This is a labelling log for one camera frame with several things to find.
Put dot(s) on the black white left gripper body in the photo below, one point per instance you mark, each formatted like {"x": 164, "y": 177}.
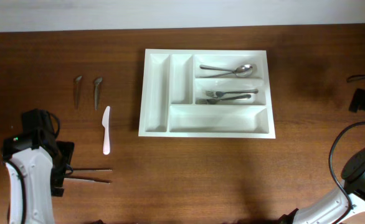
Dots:
{"x": 65, "y": 160}

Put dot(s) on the white plastic cutlery tray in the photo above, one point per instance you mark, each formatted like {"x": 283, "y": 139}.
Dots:
{"x": 174, "y": 79}

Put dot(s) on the white plastic knife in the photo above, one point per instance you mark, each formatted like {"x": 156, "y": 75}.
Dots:
{"x": 105, "y": 124}

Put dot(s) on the metal fork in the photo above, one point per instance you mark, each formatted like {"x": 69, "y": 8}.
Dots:
{"x": 214, "y": 101}
{"x": 219, "y": 94}

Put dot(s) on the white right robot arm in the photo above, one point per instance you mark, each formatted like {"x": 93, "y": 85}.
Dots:
{"x": 343, "y": 202}

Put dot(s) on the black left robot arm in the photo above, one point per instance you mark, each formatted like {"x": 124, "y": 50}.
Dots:
{"x": 37, "y": 164}

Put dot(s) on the metal spoon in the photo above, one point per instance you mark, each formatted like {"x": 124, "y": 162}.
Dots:
{"x": 223, "y": 68}
{"x": 215, "y": 74}

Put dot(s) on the dark metal knife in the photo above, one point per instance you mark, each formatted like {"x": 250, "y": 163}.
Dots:
{"x": 97, "y": 83}
{"x": 76, "y": 92}

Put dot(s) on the dark metal rod utensil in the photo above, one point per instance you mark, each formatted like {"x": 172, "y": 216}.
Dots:
{"x": 89, "y": 175}

